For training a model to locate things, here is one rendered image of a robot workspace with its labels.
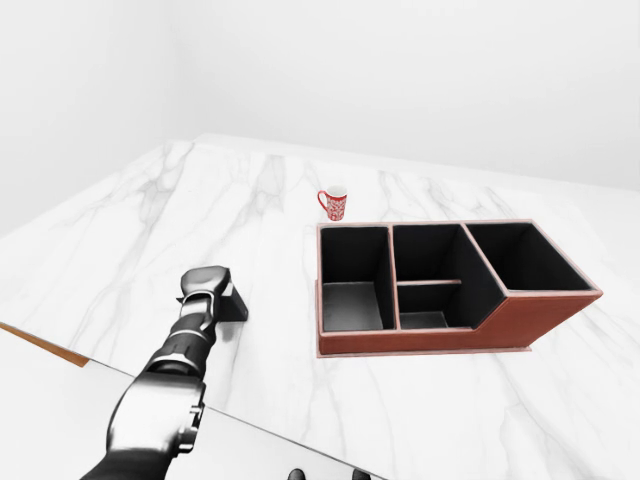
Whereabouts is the silver robot left hand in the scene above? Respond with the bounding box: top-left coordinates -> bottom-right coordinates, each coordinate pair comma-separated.
175,265 -> 236,304

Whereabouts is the red-brown desk caddy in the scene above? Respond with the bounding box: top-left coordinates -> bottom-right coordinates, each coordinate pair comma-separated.
314,217 -> 604,358

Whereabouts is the red and white patterned mug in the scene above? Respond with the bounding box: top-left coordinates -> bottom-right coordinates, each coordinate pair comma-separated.
316,184 -> 349,223

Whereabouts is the brown wooden strip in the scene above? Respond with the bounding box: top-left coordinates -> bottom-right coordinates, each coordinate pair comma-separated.
0,321 -> 91,369

